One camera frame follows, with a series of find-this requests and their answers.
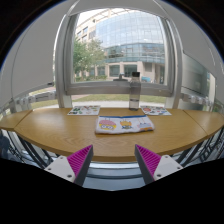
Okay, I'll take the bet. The white window frame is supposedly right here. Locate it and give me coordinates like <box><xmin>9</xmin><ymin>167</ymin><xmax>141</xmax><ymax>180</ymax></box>
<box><xmin>54</xmin><ymin>3</ymin><xmax>184</xmax><ymax>109</ymax></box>

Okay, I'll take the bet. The white rail with clips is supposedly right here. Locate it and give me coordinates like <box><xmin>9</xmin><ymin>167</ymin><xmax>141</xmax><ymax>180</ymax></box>
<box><xmin>179</xmin><ymin>92</ymin><xmax>214</xmax><ymax>108</ymax></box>
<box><xmin>13</xmin><ymin>90</ymin><xmax>58</xmax><ymax>108</ymax></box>

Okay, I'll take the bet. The large white sticker sheet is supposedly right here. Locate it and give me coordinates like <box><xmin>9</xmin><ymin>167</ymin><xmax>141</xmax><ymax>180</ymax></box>
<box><xmin>67</xmin><ymin>105</ymin><xmax>101</xmax><ymax>117</ymax></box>

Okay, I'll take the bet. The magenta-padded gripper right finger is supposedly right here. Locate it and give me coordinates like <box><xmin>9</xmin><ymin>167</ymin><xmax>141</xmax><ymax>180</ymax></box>
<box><xmin>134</xmin><ymin>144</ymin><xmax>184</xmax><ymax>185</ymax></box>

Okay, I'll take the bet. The green tree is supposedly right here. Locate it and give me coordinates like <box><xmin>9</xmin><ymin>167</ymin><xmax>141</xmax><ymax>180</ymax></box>
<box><xmin>73</xmin><ymin>37</ymin><xmax>106</xmax><ymax>81</ymax></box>

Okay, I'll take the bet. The dark window handle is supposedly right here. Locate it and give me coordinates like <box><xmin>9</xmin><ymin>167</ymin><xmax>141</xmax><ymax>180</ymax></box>
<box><xmin>113</xmin><ymin>73</ymin><xmax>129</xmax><ymax>82</ymax></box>

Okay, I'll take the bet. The small white sticker sheet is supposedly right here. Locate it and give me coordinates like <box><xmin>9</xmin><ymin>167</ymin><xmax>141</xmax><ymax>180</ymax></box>
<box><xmin>140</xmin><ymin>105</ymin><xmax>172</xmax><ymax>117</ymax></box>

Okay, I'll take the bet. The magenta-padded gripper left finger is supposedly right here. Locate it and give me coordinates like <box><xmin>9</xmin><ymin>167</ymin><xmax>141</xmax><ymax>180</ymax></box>
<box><xmin>44</xmin><ymin>144</ymin><xmax>95</xmax><ymax>187</ymax></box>

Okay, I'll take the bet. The clear bottle with black cap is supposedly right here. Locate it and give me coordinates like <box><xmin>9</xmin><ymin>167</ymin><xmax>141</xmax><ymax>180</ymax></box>
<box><xmin>128</xmin><ymin>71</ymin><xmax>142</xmax><ymax>111</ymax></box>

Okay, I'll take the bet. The glass-fronted building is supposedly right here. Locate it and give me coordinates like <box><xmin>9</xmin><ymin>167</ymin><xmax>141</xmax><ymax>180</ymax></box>
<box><xmin>75</xmin><ymin>9</ymin><xmax>167</xmax><ymax>84</ymax></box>

